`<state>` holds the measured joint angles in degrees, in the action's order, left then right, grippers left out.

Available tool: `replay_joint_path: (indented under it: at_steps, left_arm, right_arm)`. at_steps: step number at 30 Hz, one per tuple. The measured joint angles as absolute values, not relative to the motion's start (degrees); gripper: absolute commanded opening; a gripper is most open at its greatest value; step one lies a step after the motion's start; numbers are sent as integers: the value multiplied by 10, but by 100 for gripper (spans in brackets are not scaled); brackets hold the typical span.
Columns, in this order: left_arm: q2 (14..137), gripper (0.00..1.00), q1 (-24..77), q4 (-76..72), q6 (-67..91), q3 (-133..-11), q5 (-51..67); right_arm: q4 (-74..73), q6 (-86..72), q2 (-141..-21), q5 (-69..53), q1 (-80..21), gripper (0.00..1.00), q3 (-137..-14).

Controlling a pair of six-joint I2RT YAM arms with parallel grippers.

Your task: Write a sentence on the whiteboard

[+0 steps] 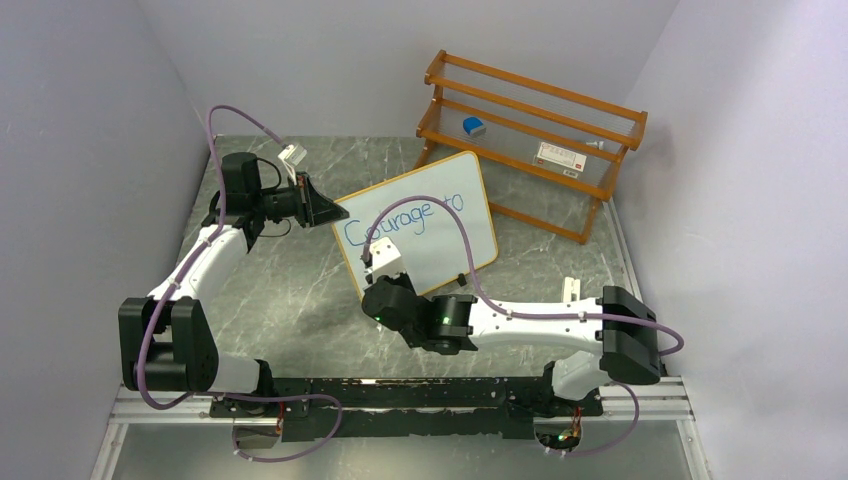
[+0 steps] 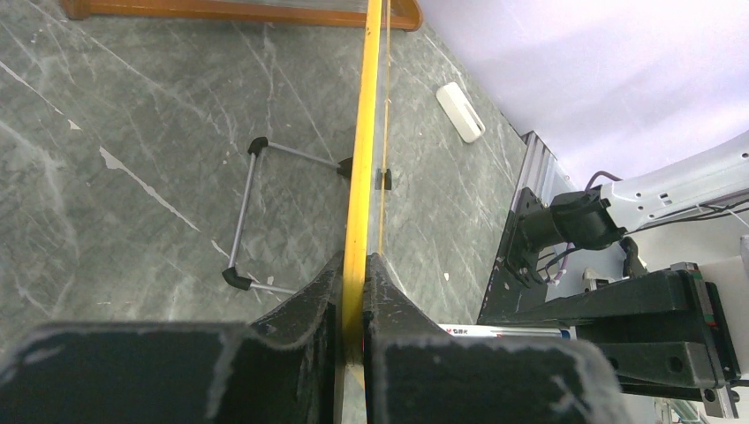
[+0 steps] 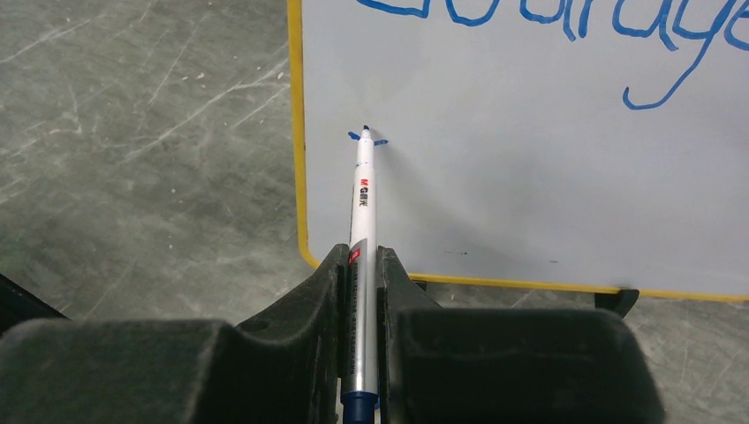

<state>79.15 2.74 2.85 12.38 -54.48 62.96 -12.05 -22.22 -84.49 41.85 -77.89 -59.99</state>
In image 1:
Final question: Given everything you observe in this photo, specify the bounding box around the yellow framed whiteboard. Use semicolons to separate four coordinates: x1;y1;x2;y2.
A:
333;151;498;296

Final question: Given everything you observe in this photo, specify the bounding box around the aluminium frame rail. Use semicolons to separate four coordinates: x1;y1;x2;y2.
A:
109;380;233;425

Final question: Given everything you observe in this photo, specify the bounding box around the orange wooden rack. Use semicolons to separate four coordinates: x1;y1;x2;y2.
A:
414;50;649;244

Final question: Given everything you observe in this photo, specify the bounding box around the purple cable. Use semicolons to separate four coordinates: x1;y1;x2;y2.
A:
132;104;344;464
360;195;686;460

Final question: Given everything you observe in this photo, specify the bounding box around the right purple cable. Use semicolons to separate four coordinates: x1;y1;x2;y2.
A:
360;195;686;460

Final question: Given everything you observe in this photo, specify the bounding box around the blue whiteboard eraser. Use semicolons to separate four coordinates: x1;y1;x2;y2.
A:
462;116;487;138

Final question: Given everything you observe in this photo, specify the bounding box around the white plastic block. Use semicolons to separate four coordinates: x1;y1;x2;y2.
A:
562;277;582;304

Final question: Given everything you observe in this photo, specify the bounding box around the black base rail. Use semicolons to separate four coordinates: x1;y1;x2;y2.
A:
209;376;603;442

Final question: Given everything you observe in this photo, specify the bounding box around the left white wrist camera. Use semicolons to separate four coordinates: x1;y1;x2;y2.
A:
277;143;307;184

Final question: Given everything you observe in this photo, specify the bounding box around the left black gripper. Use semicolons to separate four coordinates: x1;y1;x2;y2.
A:
253;172;349;229

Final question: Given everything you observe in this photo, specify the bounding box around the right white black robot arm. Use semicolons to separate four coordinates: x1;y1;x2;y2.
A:
361;275;662;414

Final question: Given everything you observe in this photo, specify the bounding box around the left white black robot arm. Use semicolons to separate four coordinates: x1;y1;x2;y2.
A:
118;145;349;416

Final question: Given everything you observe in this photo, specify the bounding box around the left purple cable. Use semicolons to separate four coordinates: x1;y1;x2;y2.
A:
132;104;344;464

